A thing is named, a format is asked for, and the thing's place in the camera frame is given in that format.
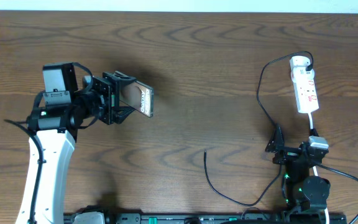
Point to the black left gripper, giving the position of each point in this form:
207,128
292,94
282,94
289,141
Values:
108,98

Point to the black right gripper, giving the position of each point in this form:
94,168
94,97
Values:
276,143

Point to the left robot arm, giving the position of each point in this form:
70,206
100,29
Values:
71,95

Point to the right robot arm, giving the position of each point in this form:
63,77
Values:
306,194

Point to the white USB charger plug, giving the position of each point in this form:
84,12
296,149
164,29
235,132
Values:
299,61

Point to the white power strip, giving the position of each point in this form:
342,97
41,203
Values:
305,90

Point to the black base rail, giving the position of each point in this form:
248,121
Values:
136,218

